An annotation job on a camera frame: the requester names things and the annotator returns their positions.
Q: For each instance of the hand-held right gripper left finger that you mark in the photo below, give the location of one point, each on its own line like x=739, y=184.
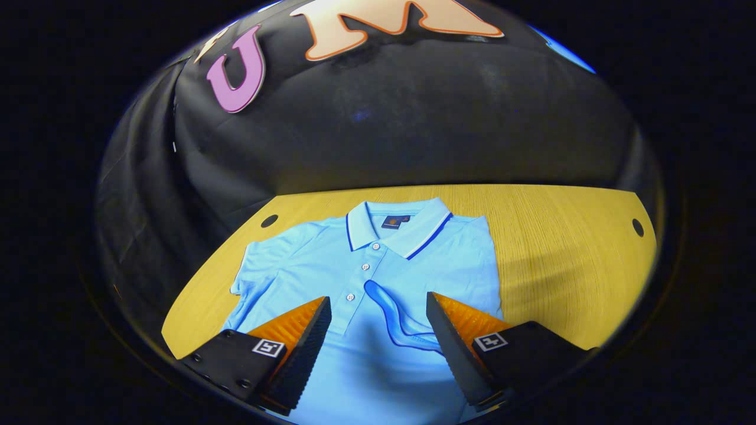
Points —
x=307, y=354

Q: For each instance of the light blue polo T-shirt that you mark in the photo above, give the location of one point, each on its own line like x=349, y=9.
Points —
x=307, y=260

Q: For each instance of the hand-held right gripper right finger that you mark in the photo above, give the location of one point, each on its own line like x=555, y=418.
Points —
x=458, y=360

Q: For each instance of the black backdrop cloth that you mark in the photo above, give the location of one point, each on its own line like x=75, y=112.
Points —
x=413, y=118

